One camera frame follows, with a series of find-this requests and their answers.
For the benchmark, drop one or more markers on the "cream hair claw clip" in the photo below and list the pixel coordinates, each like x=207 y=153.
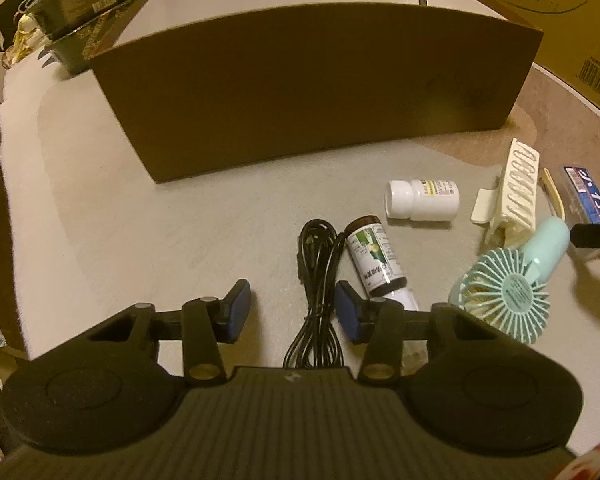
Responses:
x=517 y=185

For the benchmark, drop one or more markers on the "red white packet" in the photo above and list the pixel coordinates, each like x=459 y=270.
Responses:
x=595 y=462

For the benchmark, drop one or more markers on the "black bag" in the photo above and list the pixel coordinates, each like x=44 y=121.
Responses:
x=10 y=10

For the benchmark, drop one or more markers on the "cream cloth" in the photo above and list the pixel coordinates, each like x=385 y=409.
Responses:
x=22 y=42

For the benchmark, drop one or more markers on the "clear case blue label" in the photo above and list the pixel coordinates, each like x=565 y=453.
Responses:
x=587 y=190

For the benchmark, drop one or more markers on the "white pill bottle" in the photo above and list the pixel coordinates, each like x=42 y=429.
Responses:
x=430 y=200

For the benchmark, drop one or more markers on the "brown glass bottle green label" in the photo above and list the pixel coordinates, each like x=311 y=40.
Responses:
x=372 y=255

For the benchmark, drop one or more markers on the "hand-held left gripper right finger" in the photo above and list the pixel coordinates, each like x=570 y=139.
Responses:
x=347 y=312

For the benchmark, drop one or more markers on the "mint handheld fan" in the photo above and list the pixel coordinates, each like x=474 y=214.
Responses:
x=505 y=295

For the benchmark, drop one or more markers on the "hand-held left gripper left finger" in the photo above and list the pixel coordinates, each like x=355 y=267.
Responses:
x=237 y=310

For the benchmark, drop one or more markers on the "brown rug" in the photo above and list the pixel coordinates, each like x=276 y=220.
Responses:
x=580 y=130

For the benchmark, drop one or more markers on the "brown cardboard box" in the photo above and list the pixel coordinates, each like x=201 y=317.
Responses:
x=305 y=85

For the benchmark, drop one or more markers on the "large tan cardboard box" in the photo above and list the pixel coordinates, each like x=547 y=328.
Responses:
x=555 y=10

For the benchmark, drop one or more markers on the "pale yellow plastic stick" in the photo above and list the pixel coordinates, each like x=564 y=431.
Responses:
x=555 y=195

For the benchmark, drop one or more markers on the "grey mat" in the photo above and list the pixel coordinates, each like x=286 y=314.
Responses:
x=130 y=235

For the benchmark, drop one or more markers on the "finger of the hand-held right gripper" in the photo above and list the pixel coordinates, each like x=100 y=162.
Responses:
x=597 y=240

